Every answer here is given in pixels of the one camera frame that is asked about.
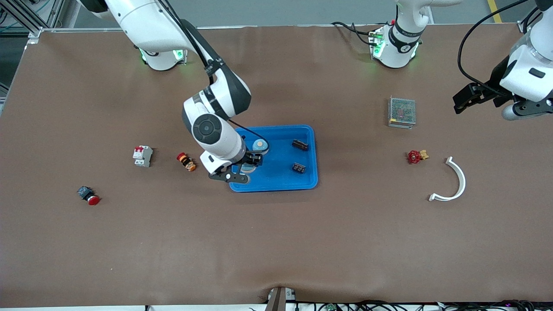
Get black left arm base cable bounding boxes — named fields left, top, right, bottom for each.
left=331, top=21, right=377, bottom=46

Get brown table mat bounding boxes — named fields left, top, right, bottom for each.
left=0, top=24, right=553, bottom=308

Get orange emergency stop switch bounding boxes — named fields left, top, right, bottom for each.
left=176, top=152, right=197, bottom=172

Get red mushroom push button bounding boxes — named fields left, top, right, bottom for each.
left=77, top=186, right=102, bottom=206

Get metal mesh power supply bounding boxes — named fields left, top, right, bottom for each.
left=388, top=96, right=417, bottom=130

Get aluminium frame post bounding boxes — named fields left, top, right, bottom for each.
left=518, top=2, right=540, bottom=33
left=0, top=0, right=65, bottom=35

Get white curved plastic bracket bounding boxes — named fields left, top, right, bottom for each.
left=428, top=156, right=467, bottom=202

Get blue plastic tray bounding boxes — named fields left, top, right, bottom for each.
left=229, top=125, right=319, bottom=193

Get black cable bundle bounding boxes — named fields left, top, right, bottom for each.
left=294, top=300, right=553, bottom=311

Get white circuit breaker red switches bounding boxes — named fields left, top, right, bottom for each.
left=132, top=146, right=154, bottom=168

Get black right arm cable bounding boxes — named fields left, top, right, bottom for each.
left=158, top=0, right=271, bottom=155

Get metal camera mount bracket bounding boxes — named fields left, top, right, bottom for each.
left=267, top=286, right=297, bottom=311

